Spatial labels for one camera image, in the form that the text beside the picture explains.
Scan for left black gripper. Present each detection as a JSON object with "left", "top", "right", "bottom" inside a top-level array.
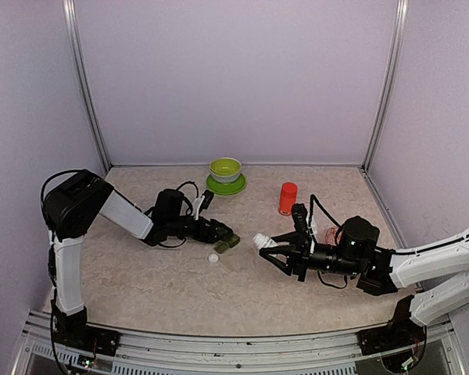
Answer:
[{"left": 167, "top": 216, "right": 233, "bottom": 244}]

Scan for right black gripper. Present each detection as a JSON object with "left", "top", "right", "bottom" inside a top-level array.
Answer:
[{"left": 260, "top": 230, "right": 363, "bottom": 282}]

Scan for green weekly pill organizer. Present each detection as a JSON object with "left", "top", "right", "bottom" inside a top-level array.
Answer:
[{"left": 214, "top": 234, "right": 240, "bottom": 254}]

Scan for white pill bottle cap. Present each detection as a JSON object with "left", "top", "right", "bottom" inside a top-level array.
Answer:
[{"left": 208, "top": 254, "right": 220, "bottom": 263}]

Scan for small white pill bottle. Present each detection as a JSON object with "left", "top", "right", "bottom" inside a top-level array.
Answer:
[{"left": 252, "top": 233, "right": 278, "bottom": 250}]

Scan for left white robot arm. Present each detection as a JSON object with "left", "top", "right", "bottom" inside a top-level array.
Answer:
[{"left": 41, "top": 170, "right": 235, "bottom": 348}]

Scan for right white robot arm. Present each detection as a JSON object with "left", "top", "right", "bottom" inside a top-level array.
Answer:
[{"left": 253, "top": 195, "right": 469, "bottom": 347}]

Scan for red patterned oval tin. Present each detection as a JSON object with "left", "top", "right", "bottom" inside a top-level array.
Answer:
[{"left": 325, "top": 227, "right": 342, "bottom": 245}]

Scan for green saucer plate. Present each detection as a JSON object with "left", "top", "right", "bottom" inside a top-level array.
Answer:
[{"left": 206, "top": 173, "right": 247, "bottom": 195}]

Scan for red pill bottle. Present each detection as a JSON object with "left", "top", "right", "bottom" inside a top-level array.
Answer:
[{"left": 278, "top": 182, "right": 299, "bottom": 216}]

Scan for green and white bowl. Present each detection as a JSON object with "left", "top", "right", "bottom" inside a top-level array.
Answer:
[{"left": 209, "top": 157, "right": 242, "bottom": 184}]

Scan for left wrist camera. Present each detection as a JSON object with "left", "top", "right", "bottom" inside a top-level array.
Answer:
[{"left": 192, "top": 190, "right": 214, "bottom": 220}]

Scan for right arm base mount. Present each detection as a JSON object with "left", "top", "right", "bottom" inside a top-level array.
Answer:
[{"left": 356, "top": 326, "right": 426, "bottom": 355}]

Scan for front aluminium rail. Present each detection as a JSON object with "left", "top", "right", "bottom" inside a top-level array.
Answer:
[{"left": 21, "top": 308, "right": 464, "bottom": 375}]

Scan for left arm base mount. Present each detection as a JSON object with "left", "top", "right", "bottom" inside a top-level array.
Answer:
[{"left": 53, "top": 325, "right": 120, "bottom": 357}]

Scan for right aluminium frame post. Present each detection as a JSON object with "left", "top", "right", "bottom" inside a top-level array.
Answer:
[{"left": 362, "top": 0, "right": 410, "bottom": 174}]

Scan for aluminium frame post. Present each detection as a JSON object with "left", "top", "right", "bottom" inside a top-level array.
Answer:
[
  {"left": 63, "top": 0, "right": 113, "bottom": 174},
  {"left": 362, "top": 0, "right": 410, "bottom": 174}
]

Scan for left aluminium frame post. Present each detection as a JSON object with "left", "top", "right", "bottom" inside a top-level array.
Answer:
[{"left": 63, "top": 0, "right": 113, "bottom": 174}]

